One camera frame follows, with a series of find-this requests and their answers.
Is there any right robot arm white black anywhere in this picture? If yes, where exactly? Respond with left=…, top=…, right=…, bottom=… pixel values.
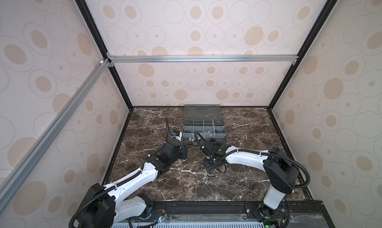
left=194, top=132, right=311, bottom=219

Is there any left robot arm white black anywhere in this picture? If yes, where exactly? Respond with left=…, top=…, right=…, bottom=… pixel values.
left=68, top=124, right=188, bottom=228

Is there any clear plastic organizer box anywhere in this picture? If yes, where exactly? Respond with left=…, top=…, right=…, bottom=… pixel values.
left=182, top=104, right=226, bottom=145

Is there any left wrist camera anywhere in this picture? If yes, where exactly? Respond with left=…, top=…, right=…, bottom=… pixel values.
left=172, top=130, right=183, bottom=141

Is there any diagonal aluminium rail left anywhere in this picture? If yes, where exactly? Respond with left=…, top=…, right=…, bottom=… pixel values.
left=1, top=58, right=110, bottom=212

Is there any horizontal aluminium rail back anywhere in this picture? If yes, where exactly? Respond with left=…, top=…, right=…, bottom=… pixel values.
left=101, top=54, right=298, bottom=66

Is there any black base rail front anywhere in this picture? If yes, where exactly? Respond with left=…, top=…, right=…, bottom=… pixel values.
left=78, top=200, right=335, bottom=228

